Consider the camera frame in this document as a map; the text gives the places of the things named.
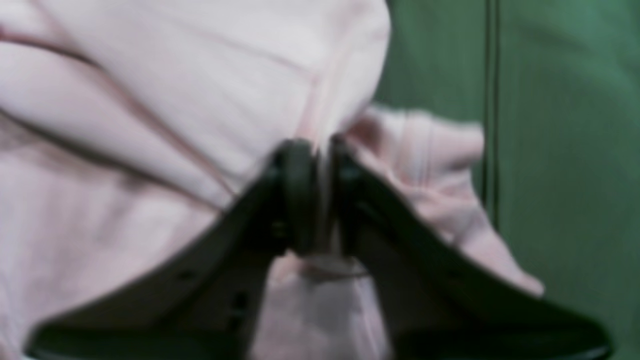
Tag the green table cloth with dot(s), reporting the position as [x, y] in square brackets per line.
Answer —
[556, 85]

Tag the pink t-shirt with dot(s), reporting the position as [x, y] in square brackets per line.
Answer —
[128, 126]

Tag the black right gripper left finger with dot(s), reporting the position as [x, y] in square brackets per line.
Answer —
[201, 304]

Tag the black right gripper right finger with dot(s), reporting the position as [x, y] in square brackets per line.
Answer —
[436, 303]

